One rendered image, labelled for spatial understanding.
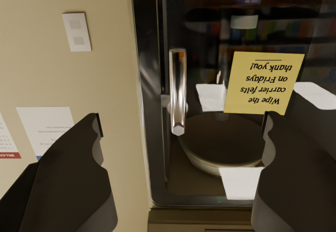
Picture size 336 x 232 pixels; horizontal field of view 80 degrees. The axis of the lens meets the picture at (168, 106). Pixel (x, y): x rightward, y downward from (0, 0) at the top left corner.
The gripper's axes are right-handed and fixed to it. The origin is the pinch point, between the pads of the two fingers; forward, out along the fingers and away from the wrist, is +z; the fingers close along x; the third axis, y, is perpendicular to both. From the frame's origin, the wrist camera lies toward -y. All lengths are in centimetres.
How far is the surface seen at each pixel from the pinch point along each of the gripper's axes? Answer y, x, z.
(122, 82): 18, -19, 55
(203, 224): 26.8, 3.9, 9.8
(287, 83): 2.7, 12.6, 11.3
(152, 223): 26.8, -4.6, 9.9
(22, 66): 12, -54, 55
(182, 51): -2.3, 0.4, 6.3
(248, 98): 4.6, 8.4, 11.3
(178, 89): 1.2, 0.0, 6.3
